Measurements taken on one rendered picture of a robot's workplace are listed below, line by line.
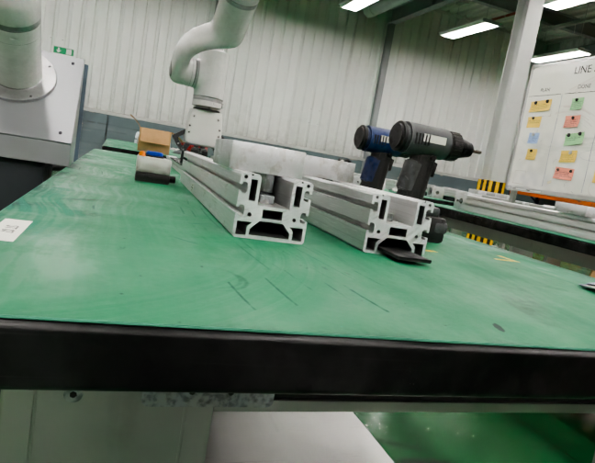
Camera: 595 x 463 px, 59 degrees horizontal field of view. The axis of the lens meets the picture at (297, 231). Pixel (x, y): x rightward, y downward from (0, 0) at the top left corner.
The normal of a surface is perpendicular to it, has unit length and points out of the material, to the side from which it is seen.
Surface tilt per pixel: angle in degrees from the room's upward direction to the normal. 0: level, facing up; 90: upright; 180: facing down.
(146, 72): 90
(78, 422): 90
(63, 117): 48
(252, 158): 90
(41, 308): 0
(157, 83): 90
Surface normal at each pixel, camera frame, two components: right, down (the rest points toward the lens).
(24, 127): 0.36, -0.52
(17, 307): 0.17, -0.98
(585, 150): -0.94, -0.11
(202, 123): 0.27, 0.18
